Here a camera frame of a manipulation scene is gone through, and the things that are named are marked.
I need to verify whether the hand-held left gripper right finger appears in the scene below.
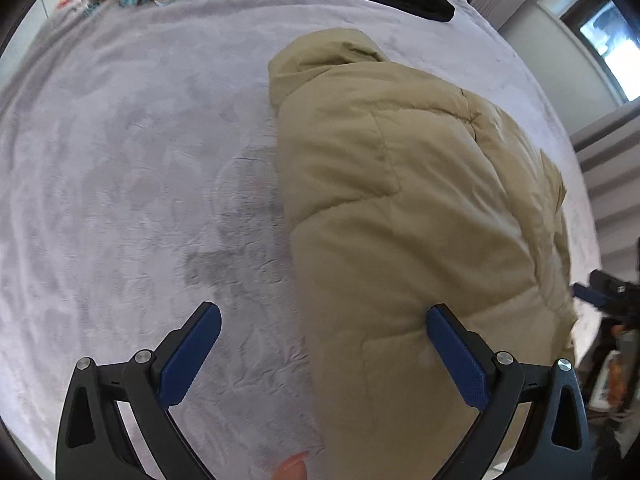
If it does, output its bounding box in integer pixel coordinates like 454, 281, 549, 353
426, 303, 594, 480

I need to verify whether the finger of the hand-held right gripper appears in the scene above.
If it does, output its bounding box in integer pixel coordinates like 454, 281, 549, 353
571, 281, 609, 312

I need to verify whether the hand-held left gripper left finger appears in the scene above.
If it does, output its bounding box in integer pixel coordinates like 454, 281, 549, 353
55, 301, 222, 480

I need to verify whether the beige puffer jacket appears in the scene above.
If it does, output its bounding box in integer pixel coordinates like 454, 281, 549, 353
267, 27, 583, 480

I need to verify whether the person's left hand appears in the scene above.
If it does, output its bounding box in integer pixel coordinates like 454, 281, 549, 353
271, 451, 309, 480

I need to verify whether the white bottle orange label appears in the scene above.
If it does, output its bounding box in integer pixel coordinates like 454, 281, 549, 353
589, 347, 627, 409

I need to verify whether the grey ribbed headboard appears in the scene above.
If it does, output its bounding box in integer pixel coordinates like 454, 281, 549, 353
571, 104, 640, 263

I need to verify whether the lavender bed blanket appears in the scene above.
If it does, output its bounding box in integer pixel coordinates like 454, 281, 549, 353
0, 0, 603, 480

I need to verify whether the window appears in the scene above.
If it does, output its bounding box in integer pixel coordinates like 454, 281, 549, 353
559, 0, 640, 107

